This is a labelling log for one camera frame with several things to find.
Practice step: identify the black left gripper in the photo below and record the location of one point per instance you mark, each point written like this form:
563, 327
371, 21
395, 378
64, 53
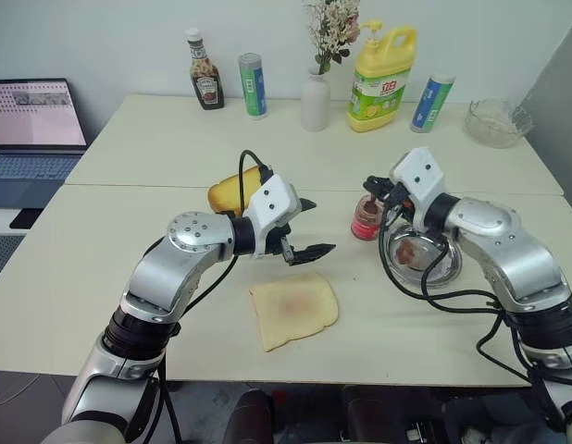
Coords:
274, 240

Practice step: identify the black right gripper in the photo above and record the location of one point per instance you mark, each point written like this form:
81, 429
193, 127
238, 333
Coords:
401, 200

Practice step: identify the small spoon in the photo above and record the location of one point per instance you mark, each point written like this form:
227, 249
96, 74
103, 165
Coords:
374, 201

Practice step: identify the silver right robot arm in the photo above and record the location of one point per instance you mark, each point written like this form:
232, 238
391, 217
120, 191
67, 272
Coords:
499, 240

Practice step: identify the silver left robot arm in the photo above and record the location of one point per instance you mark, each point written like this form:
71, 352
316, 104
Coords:
193, 231

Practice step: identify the glass jam jar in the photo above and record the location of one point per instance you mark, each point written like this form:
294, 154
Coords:
364, 226

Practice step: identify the white bread slice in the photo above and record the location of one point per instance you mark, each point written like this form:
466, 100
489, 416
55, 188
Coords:
295, 314

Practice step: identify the yellow detergent pump bottle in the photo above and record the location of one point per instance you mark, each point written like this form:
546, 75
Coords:
378, 102

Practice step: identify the blue green label canister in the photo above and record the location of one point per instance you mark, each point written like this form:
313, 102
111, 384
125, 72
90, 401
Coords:
429, 106
253, 92

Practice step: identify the clear glass dish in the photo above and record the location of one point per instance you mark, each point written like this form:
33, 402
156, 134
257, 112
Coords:
434, 273

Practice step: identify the white ceramic vase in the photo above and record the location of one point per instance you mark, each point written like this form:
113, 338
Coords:
315, 106

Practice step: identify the cut glass bowl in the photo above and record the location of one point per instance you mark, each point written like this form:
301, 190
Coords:
494, 125

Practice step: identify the dried flower bouquet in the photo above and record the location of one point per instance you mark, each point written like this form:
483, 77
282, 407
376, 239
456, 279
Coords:
330, 28

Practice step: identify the ketchup bottle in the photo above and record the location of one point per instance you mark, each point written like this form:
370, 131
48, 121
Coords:
207, 88

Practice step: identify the open laptop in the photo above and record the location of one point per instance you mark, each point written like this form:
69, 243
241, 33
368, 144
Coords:
31, 115

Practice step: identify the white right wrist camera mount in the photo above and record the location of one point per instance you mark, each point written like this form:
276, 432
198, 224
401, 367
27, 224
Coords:
420, 171

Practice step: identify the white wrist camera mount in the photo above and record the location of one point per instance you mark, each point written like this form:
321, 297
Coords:
420, 171
274, 201

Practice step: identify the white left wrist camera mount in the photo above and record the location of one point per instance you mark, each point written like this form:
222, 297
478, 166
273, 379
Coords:
274, 201

